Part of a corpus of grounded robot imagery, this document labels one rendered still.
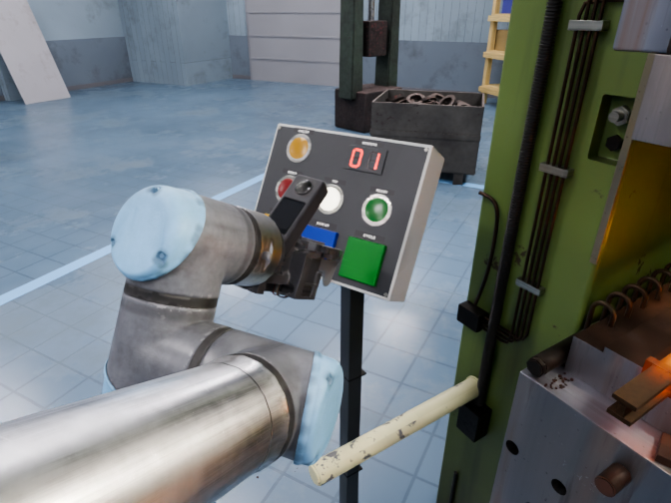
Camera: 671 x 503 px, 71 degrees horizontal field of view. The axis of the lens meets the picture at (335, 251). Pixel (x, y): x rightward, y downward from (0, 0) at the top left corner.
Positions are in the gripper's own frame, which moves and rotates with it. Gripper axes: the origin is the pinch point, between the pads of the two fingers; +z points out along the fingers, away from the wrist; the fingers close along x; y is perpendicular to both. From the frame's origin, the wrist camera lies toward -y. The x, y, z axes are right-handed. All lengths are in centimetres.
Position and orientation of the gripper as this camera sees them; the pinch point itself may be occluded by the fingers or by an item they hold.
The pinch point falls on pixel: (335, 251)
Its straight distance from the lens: 74.6
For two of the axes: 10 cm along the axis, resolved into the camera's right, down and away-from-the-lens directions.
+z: 4.6, 1.1, 8.8
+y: -2.7, 9.6, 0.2
